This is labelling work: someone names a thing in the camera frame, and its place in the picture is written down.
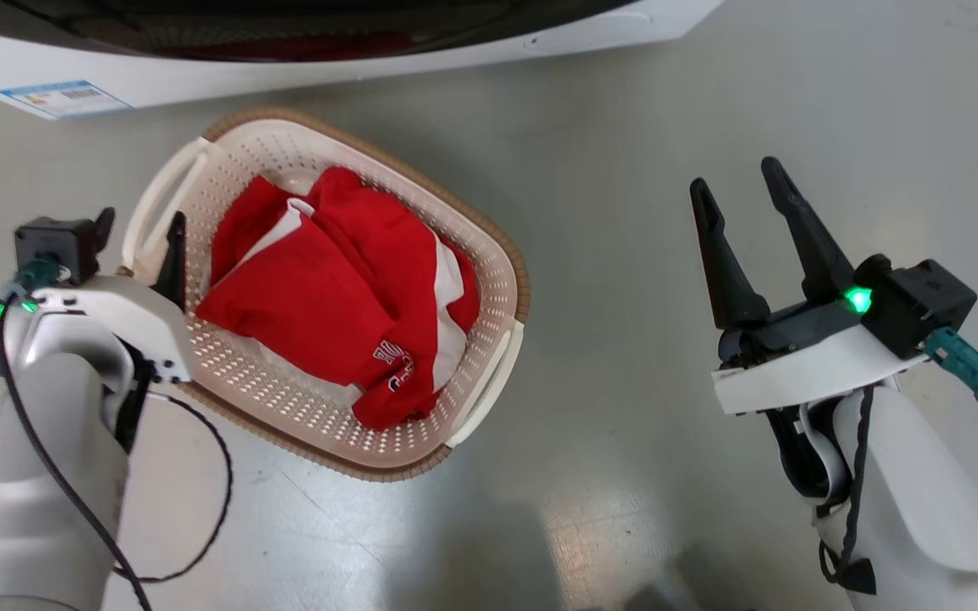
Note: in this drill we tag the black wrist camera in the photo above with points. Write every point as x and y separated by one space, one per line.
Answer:
54 242
922 305

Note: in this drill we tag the white washing machine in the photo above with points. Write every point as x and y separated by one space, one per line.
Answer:
302 75

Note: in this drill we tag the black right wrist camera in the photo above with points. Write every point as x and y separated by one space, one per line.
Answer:
922 305

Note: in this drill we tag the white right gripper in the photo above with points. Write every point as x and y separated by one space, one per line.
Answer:
803 365

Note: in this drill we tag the dark round washer door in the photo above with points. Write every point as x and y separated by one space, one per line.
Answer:
285 25

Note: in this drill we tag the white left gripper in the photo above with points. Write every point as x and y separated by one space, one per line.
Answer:
128 310

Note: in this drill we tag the teal camera connector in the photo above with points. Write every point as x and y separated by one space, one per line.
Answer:
964 361
37 273

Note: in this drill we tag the teal right camera connector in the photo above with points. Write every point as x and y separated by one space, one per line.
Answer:
964 361

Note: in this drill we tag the cream plastic laundry basket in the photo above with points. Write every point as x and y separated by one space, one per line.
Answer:
489 280

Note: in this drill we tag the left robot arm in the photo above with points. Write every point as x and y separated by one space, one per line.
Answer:
30 475

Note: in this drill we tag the red and white garment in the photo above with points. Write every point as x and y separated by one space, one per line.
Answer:
319 288

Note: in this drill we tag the blue energy label sticker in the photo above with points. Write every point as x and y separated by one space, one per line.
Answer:
64 98

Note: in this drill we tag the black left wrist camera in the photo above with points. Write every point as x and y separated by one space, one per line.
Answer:
54 242

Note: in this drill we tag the teal left camera connector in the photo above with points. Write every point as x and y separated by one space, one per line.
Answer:
37 273

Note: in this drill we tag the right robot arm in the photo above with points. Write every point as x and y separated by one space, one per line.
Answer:
922 492

